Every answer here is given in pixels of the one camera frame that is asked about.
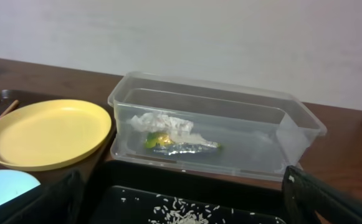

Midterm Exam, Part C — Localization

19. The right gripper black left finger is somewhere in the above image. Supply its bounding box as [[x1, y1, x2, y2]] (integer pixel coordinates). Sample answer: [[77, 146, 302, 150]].
[[0, 170, 84, 224]]

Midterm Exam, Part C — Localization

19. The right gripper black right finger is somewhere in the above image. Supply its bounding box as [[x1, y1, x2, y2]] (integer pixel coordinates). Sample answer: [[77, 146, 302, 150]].
[[282, 166, 362, 224]]

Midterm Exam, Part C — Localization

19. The light blue bowl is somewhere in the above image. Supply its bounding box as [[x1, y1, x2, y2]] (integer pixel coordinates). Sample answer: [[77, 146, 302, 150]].
[[0, 169, 40, 205]]

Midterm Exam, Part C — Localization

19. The pile of white rice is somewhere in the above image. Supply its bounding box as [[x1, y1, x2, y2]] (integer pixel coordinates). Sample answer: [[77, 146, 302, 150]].
[[120, 195, 256, 224]]

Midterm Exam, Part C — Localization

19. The yellow green snack wrapper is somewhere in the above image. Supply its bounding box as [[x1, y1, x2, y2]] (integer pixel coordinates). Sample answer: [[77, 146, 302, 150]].
[[144, 132, 222, 156]]

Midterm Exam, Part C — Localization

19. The white napkin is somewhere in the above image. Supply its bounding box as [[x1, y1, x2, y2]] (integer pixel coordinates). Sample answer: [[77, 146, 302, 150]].
[[127, 113, 219, 147]]

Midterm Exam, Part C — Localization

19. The black waste tray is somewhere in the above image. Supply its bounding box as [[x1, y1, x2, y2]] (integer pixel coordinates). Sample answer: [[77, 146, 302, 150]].
[[79, 161, 290, 223]]

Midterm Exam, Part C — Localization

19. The yellow plate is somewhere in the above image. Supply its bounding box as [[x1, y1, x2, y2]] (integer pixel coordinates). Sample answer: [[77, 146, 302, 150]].
[[0, 100, 112, 171]]

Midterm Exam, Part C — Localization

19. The right wooden chopstick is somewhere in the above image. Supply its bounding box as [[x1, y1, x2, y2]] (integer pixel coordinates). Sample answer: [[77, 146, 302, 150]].
[[0, 100, 19, 119]]

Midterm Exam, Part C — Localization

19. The brown serving tray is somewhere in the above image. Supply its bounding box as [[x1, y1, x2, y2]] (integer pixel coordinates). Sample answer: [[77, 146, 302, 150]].
[[0, 90, 116, 184]]

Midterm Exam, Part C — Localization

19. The clear plastic bin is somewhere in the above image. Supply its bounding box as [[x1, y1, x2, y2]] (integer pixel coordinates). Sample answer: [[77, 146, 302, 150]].
[[107, 72, 327, 181]]

